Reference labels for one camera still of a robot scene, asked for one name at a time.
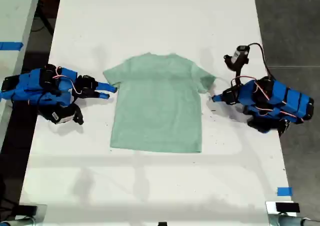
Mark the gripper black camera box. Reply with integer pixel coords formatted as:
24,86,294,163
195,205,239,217
47,105,77,125
233,45,251,62

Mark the pale green T-shirt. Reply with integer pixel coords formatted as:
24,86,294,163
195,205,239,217
102,52,217,154

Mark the camera black cable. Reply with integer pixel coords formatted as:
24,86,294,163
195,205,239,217
247,42,274,78

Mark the grey metal pipe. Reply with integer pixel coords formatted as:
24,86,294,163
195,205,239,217
268,214,320,226
0,217,36,226

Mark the long blue tape strip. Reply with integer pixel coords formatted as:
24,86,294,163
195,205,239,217
0,41,25,51

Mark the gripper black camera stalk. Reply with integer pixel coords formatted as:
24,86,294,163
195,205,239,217
223,54,250,77
71,103,85,126

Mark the small black box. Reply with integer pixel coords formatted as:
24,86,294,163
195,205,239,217
275,202,301,213
17,205,39,217

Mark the white side table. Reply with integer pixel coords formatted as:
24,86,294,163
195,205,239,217
0,0,43,147

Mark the metal table bracket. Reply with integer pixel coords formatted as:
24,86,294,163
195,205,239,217
265,201,301,226
14,204,48,223

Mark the black floor cable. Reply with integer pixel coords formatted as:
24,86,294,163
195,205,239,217
31,10,55,36

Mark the short blue tape strip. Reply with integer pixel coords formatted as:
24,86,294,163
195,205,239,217
276,187,293,197

